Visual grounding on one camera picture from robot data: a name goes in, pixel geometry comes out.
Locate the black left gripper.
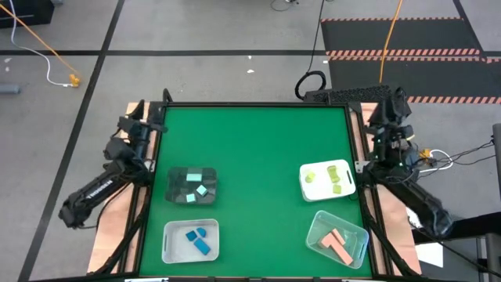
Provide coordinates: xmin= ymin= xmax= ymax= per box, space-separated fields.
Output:
xmin=117 ymin=99 xmax=168 ymax=160

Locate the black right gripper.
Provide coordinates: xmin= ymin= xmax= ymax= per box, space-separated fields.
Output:
xmin=369 ymin=88 xmax=416 ymax=160

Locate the yellow-green arch block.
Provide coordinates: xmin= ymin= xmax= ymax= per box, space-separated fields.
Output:
xmin=326 ymin=164 xmax=341 ymax=184

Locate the pink rectangular block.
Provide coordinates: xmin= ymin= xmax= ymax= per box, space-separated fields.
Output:
xmin=331 ymin=228 xmax=347 ymax=246

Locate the blue rectangular block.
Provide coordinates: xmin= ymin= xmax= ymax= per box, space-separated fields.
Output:
xmin=193 ymin=237 xmax=212 ymax=256

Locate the long pink plank block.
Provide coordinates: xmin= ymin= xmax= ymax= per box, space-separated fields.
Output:
xmin=327 ymin=234 xmax=355 ymax=266

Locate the black perforated computer tower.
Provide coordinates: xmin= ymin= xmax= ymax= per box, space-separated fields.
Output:
xmin=303 ymin=84 xmax=413 ymax=132

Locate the black striped floor mat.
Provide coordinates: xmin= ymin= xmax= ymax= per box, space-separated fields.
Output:
xmin=326 ymin=54 xmax=501 ymax=106
xmin=319 ymin=16 xmax=486 ymax=58

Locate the yellow power connector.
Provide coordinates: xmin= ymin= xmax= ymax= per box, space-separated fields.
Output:
xmin=417 ymin=147 xmax=434 ymax=164

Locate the dark grey translucent bin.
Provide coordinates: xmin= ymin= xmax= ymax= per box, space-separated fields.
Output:
xmin=164 ymin=167 xmax=218 ymax=207

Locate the white opaque plastic bin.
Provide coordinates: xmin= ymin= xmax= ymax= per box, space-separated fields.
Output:
xmin=298 ymin=158 xmax=357 ymax=203

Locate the clear plastic bin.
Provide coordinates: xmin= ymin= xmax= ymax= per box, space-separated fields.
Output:
xmin=305 ymin=209 xmax=370 ymax=270

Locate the wooden table side board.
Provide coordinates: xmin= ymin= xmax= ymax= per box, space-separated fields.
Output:
xmin=88 ymin=102 xmax=160 ymax=275
xmin=359 ymin=102 xmax=422 ymax=275

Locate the white translucent plastic bin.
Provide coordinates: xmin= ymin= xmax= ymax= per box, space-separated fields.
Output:
xmin=161 ymin=218 xmax=221 ymax=266

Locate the black desk edge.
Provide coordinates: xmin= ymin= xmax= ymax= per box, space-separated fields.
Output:
xmin=445 ymin=211 xmax=501 ymax=244

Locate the white paper sheet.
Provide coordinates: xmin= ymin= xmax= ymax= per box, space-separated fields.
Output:
xmin=413 ymin=241 xmax=445 ymax=269

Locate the black floor box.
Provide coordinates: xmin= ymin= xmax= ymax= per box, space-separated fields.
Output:
xmin=0 ymin=0 xmax=55 ymax=29

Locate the white cable loop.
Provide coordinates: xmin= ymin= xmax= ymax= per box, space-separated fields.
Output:
xmin=420 ymin=148 xmax=455 ymax=173

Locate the yellow hanging cable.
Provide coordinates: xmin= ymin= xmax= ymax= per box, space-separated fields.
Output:
xmin=378 ymin=0 xmax=404 ymax=84

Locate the black cable with coil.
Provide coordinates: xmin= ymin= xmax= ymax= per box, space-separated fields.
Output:
xmin=294 ymin=0 xmax=328 ymax=101

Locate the grey post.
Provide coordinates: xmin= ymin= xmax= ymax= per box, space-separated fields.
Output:
xmin=492 ymin=122 xmax=501 ymax=189

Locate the orange floor cable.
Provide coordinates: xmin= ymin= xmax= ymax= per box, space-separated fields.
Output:
xmin=0 ymin=3 xmax=81 ymax=87

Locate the white floor cable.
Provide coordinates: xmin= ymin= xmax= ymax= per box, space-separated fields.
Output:
xmin=9 ymin=0 xmax=74 ymax=87

